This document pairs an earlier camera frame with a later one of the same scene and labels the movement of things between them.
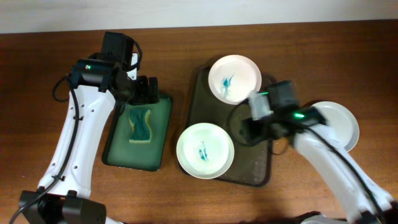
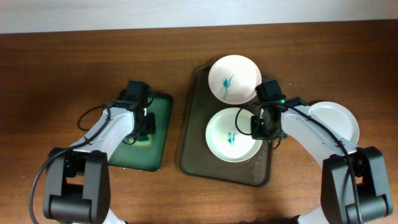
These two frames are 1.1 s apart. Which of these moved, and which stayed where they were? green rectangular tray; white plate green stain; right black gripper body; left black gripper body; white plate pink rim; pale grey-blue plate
Moved: left black gripper body; white plate green stain
Stayed: right black gripper body; pale grey-blue plate; white plate pink rim; green rectangular tray
